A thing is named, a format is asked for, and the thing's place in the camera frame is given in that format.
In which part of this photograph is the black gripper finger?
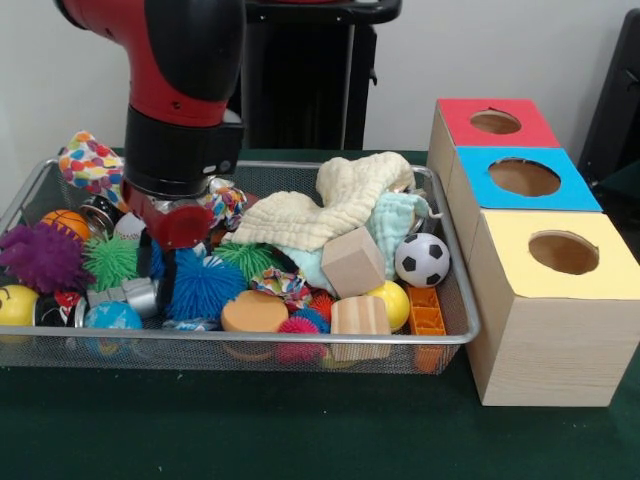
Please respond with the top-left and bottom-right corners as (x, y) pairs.
(156, 247), (178, 315)
(136, 230), (154, 280)

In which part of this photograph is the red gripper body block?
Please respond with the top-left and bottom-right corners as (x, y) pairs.
(119, 179), (216, 251)

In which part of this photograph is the cream waffle cloth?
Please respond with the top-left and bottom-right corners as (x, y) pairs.
(232, 151), (417, 253)

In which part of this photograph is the shallow clear mesh bin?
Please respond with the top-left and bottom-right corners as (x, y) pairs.
(0, 155), (482, 375)

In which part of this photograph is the large blue spiky ball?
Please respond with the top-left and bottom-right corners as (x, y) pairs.
(164, 249), (249, 321)

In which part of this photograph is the blue globe ball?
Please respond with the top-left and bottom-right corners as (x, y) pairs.
(83, 301), (144, 331)

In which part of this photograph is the purple spiky toy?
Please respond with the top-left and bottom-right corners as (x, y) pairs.
(0, 223), (96, 296)

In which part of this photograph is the yellow smiley ball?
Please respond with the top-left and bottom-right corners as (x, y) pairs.
(0, 284), (40, 329)

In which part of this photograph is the plain wooden cube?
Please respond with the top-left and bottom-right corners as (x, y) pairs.
(320, 225), (387, 299)

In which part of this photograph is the dark green table cloth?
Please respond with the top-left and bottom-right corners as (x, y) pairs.
(594, 164), (640, 241)
(0, 144), (640, 480)

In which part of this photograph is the mint green waffle cloth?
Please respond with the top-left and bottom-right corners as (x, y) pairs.
(279, 192), (444, 291)

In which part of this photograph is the yellow tennis ball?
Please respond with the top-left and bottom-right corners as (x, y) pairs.
(367, 279), (411, 334)

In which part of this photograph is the small soccer ball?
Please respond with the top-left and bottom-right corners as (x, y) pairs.
(394, 232), (451, 289)

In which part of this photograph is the black chair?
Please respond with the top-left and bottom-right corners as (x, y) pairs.
(577, 7), (640, 189)

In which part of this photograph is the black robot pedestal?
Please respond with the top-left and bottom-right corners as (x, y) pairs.
(239, 0), (404, 151)

